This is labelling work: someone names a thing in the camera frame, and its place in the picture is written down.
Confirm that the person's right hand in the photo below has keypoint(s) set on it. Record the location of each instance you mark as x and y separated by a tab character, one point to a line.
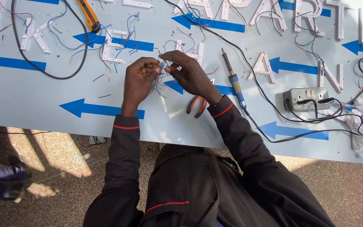
191	75

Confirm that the person's left hand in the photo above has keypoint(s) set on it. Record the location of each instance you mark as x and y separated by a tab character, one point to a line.
137	75

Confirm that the small white letter piece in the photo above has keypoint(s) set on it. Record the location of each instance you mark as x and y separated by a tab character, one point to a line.
212	81

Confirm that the white LED letter H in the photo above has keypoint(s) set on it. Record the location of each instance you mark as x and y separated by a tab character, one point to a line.
197	52

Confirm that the white LED letter E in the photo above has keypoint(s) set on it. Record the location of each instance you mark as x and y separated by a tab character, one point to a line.
113	47

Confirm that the white LED letter piece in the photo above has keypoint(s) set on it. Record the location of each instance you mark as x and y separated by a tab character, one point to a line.
104	1
137	4

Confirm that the white floor power strip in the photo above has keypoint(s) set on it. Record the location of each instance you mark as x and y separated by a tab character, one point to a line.
97	139

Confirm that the orange utility knife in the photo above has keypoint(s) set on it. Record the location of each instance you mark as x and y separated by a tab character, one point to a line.
88	15

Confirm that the white LED letter P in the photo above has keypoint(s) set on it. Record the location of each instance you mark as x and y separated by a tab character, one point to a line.
233	8

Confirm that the pale blue sign board arrows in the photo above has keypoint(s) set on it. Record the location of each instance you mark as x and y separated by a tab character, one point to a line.
58	94

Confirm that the white LED letter K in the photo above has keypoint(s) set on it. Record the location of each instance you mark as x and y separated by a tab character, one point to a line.
36	36

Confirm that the person's black jacket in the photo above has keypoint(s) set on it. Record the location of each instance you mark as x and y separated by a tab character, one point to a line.
200	189

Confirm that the grey double socket box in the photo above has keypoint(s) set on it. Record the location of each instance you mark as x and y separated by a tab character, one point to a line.
307	96

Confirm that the white LED letter R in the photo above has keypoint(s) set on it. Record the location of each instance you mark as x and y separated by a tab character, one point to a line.
307	17

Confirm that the white LED letter N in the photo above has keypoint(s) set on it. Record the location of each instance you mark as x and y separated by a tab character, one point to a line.
330	78

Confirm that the clear blue tester screwdriver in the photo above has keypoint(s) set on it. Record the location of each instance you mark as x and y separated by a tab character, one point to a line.
342	104

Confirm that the white LED letter T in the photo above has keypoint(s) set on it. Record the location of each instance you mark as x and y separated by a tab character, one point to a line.
340	19

